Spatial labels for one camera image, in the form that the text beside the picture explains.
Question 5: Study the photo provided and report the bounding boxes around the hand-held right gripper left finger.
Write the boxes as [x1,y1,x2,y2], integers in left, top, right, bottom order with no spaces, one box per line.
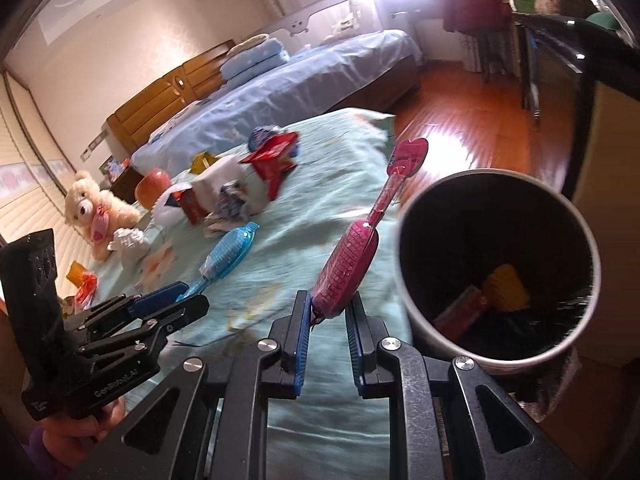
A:
[70,290,313,480]

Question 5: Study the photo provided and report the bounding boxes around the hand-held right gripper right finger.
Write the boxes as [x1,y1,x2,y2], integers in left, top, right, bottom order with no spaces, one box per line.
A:
[345,292,586,480]

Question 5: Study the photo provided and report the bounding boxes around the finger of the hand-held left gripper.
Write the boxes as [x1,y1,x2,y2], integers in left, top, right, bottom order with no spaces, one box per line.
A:
[80,294,210,361]
[62,282,190,333]

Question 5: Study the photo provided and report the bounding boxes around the grey metal trash bin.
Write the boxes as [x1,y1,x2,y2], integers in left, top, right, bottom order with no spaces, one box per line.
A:
[397,170,601,376]

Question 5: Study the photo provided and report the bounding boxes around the yellow snack wrapper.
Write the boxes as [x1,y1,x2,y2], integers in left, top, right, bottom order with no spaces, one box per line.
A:
[191,152,221,175]

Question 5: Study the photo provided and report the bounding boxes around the blue cookie wrapper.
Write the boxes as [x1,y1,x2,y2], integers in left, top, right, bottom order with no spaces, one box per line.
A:
[248,125,281,151]

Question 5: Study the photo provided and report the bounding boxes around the person's left hand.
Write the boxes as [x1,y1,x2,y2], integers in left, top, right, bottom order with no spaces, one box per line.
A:
[30,395,126,480]

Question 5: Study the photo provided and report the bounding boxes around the white crumpled paper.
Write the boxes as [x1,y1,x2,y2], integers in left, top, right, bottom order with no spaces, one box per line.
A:
[107,227,150,266]

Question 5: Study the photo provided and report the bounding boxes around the orange plastic wrapper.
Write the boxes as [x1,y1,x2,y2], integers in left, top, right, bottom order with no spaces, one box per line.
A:
[65,260,98,311]

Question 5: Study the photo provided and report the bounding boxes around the white plastic wrapper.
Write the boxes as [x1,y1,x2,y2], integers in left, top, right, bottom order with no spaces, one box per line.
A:
[151,184,193,227]

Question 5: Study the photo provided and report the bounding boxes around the red apple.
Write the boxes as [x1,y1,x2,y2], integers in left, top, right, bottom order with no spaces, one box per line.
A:
[135,169,172,211]

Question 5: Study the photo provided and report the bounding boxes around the red flat wrapper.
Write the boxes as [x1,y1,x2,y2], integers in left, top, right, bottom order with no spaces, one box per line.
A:
[432,285,488,341]

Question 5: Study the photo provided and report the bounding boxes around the blue white crumpled wrapper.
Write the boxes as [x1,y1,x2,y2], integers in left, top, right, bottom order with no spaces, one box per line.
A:
[204,182,251,238]

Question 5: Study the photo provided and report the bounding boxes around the dark wooden nightstand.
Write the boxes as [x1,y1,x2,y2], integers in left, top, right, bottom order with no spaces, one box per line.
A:
[112,162,146,203]

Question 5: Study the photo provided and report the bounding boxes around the cream teddy bear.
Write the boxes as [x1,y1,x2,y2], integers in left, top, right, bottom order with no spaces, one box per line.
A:
[64,170,143,262]

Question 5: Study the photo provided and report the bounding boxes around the white crumpled plastic bag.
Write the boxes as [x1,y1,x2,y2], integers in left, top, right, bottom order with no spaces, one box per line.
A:
[192,155,251,206]

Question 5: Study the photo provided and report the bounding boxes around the teal floral blanket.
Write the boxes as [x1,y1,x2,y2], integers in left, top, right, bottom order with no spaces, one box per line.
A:
[60,107,416,480]

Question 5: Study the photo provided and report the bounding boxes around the yellow ridged wrapper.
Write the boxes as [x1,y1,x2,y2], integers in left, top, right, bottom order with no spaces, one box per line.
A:
[482,264,532,313]

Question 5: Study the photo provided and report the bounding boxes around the red snack wrapper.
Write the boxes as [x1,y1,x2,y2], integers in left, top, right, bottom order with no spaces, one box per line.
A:
[239,131,300,201]

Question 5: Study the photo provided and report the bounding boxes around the wooden headboard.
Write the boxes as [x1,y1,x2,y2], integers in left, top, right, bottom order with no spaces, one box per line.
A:
[106,42,236,156]

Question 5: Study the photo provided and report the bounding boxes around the blue pillow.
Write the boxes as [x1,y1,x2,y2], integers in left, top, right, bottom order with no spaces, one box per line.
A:
[221,55,291,81]
[230,40,289,65]

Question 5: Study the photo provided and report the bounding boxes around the bed with blue sheet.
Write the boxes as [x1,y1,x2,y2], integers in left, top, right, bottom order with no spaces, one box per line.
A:
[131,29,423,176]

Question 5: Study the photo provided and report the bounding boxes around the patterned cream cushion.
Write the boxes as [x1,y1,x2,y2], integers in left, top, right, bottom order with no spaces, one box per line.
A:
[226,34,271,56]

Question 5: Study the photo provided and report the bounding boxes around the white printed cushion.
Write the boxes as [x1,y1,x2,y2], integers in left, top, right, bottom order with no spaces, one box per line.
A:
[335,10,366,31]

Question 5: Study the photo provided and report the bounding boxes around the white bed guard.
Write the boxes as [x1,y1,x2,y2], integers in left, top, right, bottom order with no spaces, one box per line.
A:
[260,0,381,43]

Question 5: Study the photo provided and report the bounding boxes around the black television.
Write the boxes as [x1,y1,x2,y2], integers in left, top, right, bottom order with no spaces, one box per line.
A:
[515,12,621,196]

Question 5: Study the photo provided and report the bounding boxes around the brown plush toy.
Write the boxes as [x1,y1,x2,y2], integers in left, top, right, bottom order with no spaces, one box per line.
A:
[534,0,596,17]

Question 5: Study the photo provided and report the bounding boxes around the photo frame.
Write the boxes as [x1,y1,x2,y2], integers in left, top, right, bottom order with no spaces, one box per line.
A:
[99,156,132,183]

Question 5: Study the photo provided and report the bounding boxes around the white wall switch panel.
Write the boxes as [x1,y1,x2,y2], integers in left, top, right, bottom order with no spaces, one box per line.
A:
[80,130,110,162]

